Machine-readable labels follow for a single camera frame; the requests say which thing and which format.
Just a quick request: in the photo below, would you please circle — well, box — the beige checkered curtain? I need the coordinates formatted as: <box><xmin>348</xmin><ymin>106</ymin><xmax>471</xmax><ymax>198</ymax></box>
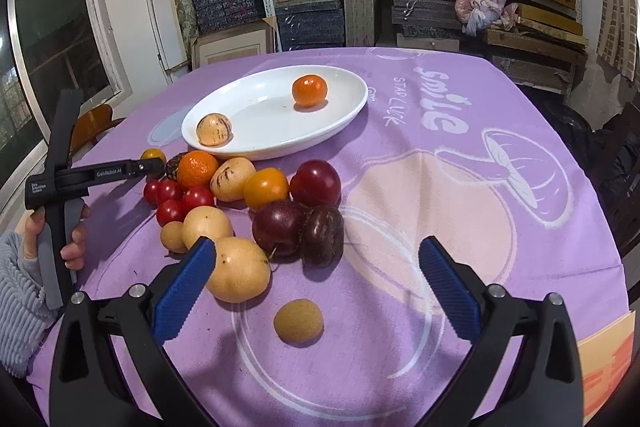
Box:
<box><xmin>597</xmin><ymin>0</ymin><xmax>639</xmax><ymax>83</ymax></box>

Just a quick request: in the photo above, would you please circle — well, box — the red plum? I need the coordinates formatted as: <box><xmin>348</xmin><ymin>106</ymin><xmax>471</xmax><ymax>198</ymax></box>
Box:
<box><xmin>290</xmin><ymin>159</ymin><xmax>342</xmax><ymax>207</ymax></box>

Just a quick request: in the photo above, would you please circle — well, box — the purple printed tablecloth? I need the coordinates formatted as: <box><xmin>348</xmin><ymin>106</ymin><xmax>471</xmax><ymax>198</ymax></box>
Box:
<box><xmin>84</xmin><ymin>49</ymin><xmax>630</xmax><ymax>426</ymax></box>

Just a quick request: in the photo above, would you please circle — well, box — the small mandarin orange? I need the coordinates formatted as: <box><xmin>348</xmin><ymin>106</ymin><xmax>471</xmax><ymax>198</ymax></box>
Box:
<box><xmin>292</xmin><ymin>75</ymin><xmax>328</xmax><ymax>108</ymax></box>

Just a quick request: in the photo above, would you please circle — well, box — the white oval plate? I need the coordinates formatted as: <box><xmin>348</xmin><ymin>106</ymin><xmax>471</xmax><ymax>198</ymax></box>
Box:
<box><xmin>181</xmin><ymin>64</ymin><xmax>368</xmax><ymax>160</ymax></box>

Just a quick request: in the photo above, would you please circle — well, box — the large yellow passion fruit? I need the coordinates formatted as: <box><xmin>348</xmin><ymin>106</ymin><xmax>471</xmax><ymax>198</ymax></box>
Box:
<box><xmin>206</xmin><ymin>237</ymin><xmax>271</xmax><ymax>303</ymax></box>

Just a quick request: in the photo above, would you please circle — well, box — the dark wrinkled purple fruit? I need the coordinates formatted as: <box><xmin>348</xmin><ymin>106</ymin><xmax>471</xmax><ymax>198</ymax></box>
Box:
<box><xmin>165</xmin><ymin>152</ymin><xmax>186</xmax><ymax>181</ymax></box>

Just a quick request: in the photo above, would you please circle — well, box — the striped pepino melon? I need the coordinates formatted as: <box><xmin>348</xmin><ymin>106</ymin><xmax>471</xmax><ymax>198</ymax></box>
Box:
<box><xmin>196</xmin><ymin>113</ymin><xmax>232</xmax><ymax>147</ymax></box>
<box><xmin>209</xmin><ymin>157</ymin><xmax>256</xmax><ymax>202</ymax></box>

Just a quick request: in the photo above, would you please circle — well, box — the window with metal frame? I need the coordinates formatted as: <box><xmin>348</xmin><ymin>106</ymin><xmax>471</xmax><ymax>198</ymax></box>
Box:
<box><xmin>1</xmin><ymin>0</ymin><xmax>131</xmax><ymax>229</ymax></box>

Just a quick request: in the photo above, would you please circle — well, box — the framed picture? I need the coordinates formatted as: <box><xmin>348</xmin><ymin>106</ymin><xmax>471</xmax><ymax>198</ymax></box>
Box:
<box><xmin>191</xmin><ymin>17</ymin><xmax>277</xmax><ymax>69</ymax></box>

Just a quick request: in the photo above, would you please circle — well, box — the dark passion fruit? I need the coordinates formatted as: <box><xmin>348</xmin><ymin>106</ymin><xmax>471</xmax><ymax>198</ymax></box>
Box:
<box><xmin>299</xmin><ymin>206</ymin><xmax>345</xmax><ymax>269</ymax></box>

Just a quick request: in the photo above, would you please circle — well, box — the red cherry tomato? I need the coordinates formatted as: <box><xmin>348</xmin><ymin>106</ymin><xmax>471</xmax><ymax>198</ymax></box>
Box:
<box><xmin>155</xmin><ymin>179</ymin><xmax>183</xmax><ymax>207</ymax></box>
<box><xmin>155</xmin><ymin>199</ymin><xmax>186</xmax><ymax>228</ymax></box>
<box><xmin>143</xmin><ymin>179</ymin><xmax>160</xmax><ymax>208</ymax></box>
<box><xmin>181</xmin><ymin>186</ymin><xmax>215</xmax><ymax>213</ymax></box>

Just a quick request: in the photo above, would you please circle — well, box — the small tan longan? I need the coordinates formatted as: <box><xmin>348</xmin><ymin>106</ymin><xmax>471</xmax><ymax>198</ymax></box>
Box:
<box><xmin>273</xmin><ymin>299</ymin><xmax>324</xmax><ymax>345</ymax></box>

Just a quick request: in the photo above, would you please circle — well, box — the dark wooden chair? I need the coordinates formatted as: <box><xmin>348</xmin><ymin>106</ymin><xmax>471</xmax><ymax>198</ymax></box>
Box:
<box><xmin>589</xmin><ymin>103</ymin><xmax>639</xmax><ymax>258</ymax></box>

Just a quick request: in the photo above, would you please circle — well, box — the dark purple plum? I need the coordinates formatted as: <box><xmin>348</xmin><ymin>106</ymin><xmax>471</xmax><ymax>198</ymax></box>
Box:
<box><xmin>252</xmin><ymin>199</ymin><xmax>305</xmax><ymax>259</ymax></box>

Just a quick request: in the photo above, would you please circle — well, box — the crumpled pink cloth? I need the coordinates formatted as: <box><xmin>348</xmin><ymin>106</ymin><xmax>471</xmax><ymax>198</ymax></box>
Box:
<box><xmin>454</xmin><ymin>0</ymin><xmax>518</xmax><ymax>37</ymax></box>

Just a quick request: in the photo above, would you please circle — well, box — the orange paper booklet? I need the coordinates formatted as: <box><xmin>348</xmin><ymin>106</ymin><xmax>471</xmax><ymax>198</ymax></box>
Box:
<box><xmin>578</xmin><ymin>311</ymin><xmax>636</xmax><ymax>425</ymax></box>

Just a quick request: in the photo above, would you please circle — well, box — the large mandarin orange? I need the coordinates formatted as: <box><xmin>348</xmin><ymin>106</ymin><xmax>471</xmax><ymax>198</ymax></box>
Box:
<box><xmin>177</xmin><ymin>150</ymin><xmax>218</xmax><ymax>188</ymax></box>

